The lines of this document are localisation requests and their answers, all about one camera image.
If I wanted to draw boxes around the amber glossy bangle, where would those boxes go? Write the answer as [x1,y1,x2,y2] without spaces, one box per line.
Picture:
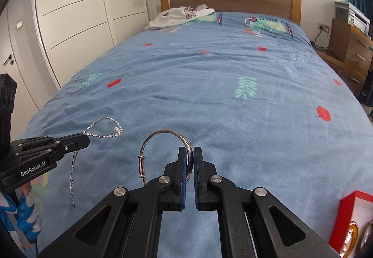
[345,221,363,248]

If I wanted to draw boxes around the black cable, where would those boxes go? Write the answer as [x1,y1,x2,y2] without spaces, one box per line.
[311,28,331,53]

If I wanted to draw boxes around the wooden dresser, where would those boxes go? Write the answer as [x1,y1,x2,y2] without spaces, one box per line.
[316,17,373,99]

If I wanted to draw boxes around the white garment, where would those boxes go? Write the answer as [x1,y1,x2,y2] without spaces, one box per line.
[145,5,216,31]

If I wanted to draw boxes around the grey storage box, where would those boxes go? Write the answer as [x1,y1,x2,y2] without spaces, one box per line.
[334,1,371,35]

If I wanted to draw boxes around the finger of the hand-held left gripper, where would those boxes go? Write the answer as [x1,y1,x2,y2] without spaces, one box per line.
[44,133,90,158]

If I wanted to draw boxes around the silver bangle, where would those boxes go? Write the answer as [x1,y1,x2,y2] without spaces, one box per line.
[137,129,194,186]

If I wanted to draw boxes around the blue printed blanket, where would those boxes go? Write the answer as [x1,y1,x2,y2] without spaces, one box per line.
[17,10,373,258]

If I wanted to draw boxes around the white door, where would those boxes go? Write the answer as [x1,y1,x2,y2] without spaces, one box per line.
[0,0,60,130]

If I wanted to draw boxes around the red jewelry box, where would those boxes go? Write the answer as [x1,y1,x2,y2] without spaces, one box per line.
[329,190,373,258]

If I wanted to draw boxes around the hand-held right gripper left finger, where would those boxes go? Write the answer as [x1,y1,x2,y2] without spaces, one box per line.
[38,146,189,258]

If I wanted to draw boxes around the white wardrobe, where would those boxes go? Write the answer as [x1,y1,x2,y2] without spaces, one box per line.
[34,0,150,90]

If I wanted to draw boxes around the silver beaded necklace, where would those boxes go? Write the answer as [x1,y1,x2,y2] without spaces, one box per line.
[68,116,124,208]

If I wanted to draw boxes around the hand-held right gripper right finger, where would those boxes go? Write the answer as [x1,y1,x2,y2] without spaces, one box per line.
[193,146,341,258]

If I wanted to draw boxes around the person's left hand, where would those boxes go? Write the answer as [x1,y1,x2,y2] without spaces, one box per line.
[0,182,42,244]

